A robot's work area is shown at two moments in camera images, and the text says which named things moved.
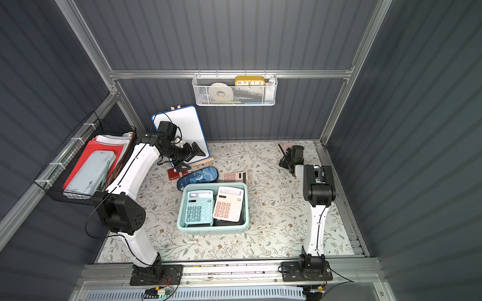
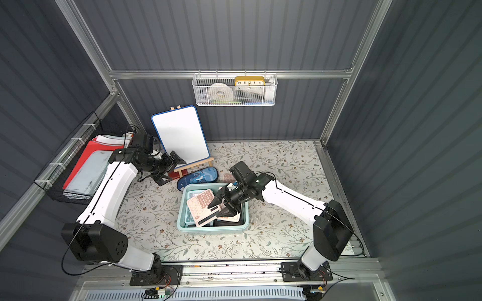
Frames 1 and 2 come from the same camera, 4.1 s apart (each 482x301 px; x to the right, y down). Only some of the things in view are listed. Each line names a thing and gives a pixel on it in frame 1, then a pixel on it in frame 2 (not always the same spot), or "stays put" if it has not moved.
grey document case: x=88 y=177 stays put
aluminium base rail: x=117 y=276 stays put
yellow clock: x=250 y=81 stays put
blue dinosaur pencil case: x=208 y=174 stays put
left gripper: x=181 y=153 -> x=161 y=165
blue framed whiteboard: x=187 y=121 stays put
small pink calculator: x=241 y=177 stays put
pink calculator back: x=283 y=146 -> x=198 y=207
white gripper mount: x=297 y=152 -> x=241 y=173
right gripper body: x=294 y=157 -> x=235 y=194
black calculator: x=218 y=222 stays put
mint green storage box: x=213 y=230 stays put
